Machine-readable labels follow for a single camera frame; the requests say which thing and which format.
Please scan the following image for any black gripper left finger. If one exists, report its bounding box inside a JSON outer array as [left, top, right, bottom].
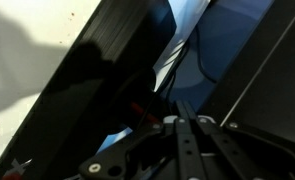
[[78, 99, 209, 180]]

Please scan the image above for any red and white object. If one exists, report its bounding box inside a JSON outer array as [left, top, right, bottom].
[[1, 158, 32, 180]]

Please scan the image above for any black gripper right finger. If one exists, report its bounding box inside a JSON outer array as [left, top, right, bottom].
[[186, 99, 295, 180]]

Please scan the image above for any red cable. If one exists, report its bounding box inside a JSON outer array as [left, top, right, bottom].
[[129, 101, 162, 124]]

